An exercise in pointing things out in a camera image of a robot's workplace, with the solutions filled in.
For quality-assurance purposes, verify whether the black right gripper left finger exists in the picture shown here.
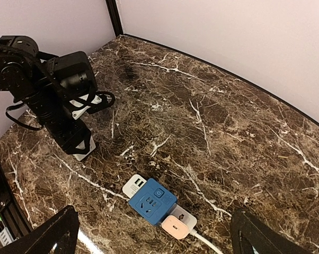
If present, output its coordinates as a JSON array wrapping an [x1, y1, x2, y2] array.
[[0, 205, 79, 254]]

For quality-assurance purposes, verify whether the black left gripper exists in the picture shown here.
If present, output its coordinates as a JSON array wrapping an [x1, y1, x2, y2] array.
[[49, 120, 92, 155]]

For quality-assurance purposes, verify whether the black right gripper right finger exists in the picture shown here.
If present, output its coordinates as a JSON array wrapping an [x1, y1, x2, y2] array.
[[230, 209, 309, 254]]

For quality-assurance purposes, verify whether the pink plug adapter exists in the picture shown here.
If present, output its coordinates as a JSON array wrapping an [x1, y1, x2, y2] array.
[[161, 215, 189, 240]]

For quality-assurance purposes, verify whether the white universal power strip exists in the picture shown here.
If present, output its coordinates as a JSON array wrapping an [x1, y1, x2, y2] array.
[[122, 174, 197, 230]]

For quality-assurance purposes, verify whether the blue cube socket adapter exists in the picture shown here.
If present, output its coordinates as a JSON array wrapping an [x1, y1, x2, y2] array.
[[128, 178, 178, 226]]

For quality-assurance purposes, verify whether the white cube socket adapter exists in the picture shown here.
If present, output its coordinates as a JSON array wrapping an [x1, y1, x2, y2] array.
[[73, 137, 96, 161]]

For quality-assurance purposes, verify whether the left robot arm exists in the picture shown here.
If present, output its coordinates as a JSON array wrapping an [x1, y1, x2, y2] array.
[[0, 35, 98, 156]]

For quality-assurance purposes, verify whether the white power cable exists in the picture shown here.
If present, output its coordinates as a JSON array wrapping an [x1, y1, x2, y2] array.
[[188, 229, 225, 254]]

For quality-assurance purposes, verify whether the black table frame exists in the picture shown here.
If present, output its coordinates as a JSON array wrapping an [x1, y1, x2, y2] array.
[[0, 0, 319, 239]]

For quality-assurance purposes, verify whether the slotted cable duct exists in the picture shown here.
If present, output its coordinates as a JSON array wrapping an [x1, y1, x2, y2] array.
[[0, 227, 15, 247]]

